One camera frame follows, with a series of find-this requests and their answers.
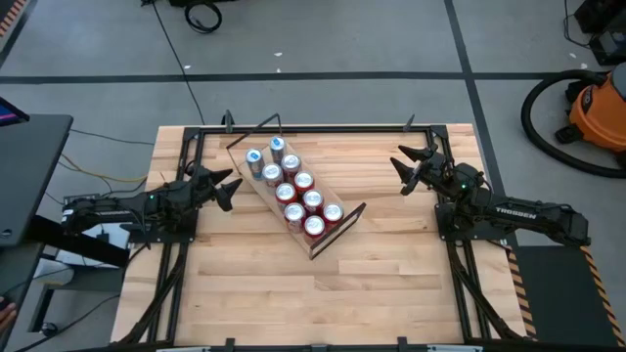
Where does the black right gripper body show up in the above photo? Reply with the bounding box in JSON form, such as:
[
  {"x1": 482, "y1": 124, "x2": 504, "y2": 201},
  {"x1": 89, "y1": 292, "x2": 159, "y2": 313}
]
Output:
[{"x1": 415, "y1": 150, "x2": 459, "y2": 190}]

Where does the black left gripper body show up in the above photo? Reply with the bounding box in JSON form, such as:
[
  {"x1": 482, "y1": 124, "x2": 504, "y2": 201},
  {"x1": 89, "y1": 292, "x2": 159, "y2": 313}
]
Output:
[{"x1": 170, "y1": 165, "x2": 219, "y2": 214}]

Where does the slim blue silver can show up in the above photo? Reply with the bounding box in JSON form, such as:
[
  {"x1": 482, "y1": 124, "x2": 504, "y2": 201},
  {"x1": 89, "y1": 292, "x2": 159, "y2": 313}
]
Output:
[
  {"x1": 245, "y1": 148, "x2": 266, "y2": 181},
  {"x1": 269, "y1": 135, "x2": 288, "y2": 165}
]

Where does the silver Diet Coke can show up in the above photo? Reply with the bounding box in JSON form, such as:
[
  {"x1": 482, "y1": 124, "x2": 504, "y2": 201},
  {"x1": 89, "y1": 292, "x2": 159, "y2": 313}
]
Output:
[
  {"x1": 261, "y1": 162, "x2": 285, "y2": 190},
  {"x1": 280, "y1": 152, "x2": 303, "y2": 180}
]

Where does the red Coke Zero can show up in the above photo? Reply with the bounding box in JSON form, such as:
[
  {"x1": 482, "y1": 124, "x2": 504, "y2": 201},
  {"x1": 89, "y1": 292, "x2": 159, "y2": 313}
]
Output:
[
  {"x1": 322, "y1": 201, "x2": 345, "y2": 231},
  {"x1": 302, "y1": 214, "x2": 328, "y2": 242}
]

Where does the white box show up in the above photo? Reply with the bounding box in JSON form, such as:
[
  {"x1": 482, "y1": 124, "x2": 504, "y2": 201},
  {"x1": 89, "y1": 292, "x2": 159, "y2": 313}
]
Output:
[{"x1": 55, "y1": 222, "x2": 136, "y2": 269}]

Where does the orange shop vacuum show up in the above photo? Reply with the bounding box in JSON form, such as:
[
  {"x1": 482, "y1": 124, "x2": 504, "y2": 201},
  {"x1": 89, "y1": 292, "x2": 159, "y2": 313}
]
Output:
[
  {"x1": 519, "y1": 67, "x2": 626, "y2": 180},
  {"x1": 555, "y1": 62, "x2": 626, "y2": 156}
]

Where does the black side desk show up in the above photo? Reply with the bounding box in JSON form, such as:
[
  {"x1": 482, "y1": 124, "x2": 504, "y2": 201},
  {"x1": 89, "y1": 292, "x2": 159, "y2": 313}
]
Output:
[{"x1": 0, "y1": 113, "x2": 131, "y2": 352}]

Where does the black mat with hazard stripes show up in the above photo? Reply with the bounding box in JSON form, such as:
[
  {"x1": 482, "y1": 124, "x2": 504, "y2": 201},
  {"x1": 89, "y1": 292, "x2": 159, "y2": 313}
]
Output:
[{"x1": 506, "y1": 243, "x2": 626, "y2": 349}]

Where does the dark screen with pink glow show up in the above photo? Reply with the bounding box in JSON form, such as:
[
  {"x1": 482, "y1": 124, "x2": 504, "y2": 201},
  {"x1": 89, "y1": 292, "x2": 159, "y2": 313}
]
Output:
[{"x1": 0, "y1": 96, "x2": 30, "y2": 127}]

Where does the black equipment case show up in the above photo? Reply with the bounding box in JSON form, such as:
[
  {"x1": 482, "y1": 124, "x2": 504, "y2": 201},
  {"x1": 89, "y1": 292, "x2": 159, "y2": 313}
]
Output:
[{"x1": 561, "y1": 0, "x2": 626, "y2": 67}]

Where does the person's hand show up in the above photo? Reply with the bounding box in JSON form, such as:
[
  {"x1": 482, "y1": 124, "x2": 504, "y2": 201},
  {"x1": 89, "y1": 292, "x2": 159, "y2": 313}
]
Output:
[{"x1": 0, "y1": 295, "x2": 19, "y2": 336}]

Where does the wooden shelf with black frame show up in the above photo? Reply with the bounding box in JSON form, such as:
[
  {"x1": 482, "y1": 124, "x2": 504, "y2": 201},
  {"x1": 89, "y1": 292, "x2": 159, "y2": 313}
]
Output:
[{"x1": 225, "y1": 113, "x2": 368, "y2": 261}]

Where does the black aluminium table frame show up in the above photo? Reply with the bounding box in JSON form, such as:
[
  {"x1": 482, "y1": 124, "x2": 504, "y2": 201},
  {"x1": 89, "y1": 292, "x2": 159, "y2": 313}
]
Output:
[{"x1": 116, "y1": 124, "x2": 529, "y2": 352}]

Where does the yellow floor cable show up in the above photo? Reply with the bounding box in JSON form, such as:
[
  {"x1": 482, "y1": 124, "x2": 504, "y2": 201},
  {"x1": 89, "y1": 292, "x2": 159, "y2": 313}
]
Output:
[{"x1": 59, "y1": 153, "x2": 149, "y2": 183}]

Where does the long black floor cable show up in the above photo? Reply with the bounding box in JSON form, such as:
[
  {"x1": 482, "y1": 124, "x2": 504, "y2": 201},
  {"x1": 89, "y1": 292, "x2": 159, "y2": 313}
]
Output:
[{"x1": 141, "y1": 0, "x2": 206, "y2": 126}]

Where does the coiled black cable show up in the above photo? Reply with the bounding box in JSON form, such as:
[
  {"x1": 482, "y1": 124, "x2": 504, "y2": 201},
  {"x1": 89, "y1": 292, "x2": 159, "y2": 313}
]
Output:
[{"x1": 183, "y1": 0, "x2": 224, "y2": 35}]

